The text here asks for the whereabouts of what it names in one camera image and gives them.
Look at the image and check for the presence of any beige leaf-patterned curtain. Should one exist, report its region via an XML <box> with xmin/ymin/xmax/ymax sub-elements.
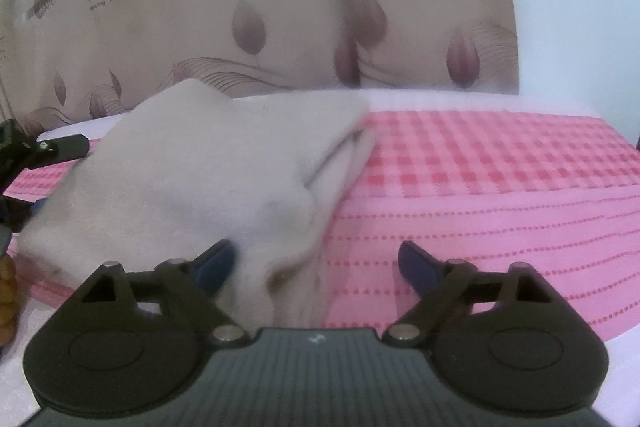
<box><xmin>1</xmin><ymin>0</ymin><xmax>520</xmax><ymax>135</ymax></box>

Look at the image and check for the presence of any orange patterned object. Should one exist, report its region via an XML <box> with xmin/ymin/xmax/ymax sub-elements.
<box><xmin>0</xmin><ymin>255</ymin><xmax>20</xmax><ymax>348</ymax></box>

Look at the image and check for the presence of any white knitted small garment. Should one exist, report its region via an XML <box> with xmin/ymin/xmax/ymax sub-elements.
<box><xmin>17</xmin><ymin>79</ymin><xmax>374</xmax><ymax>331</ymax></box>

